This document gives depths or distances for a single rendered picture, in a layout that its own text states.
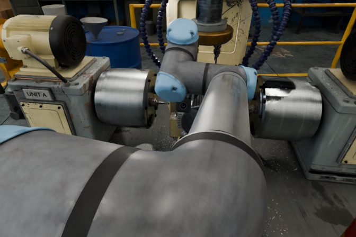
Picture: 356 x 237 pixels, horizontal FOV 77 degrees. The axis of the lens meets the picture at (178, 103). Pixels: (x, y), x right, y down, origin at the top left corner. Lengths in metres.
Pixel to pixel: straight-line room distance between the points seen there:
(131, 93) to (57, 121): 0.32
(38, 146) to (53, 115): 0.80
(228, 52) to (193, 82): 0.60
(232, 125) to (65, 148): 0.16
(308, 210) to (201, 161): 0.84
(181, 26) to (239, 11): 0.51
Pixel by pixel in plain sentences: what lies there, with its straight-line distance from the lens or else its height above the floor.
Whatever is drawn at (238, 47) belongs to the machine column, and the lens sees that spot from 1.06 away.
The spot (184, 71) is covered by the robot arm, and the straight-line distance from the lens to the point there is 0.49.
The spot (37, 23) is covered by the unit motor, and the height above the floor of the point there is 1.35.
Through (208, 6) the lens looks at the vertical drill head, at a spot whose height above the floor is 1.41.
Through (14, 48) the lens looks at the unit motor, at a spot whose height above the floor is 1.28.
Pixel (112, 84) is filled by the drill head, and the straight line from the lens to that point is 0.87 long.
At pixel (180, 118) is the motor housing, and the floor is 1.03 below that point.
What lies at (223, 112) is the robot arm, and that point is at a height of 1.39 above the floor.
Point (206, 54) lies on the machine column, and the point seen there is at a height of 1.16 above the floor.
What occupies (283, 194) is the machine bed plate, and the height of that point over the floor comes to 0.80.
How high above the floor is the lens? 1.55
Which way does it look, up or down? 34 degrees down
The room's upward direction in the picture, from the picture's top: straight up
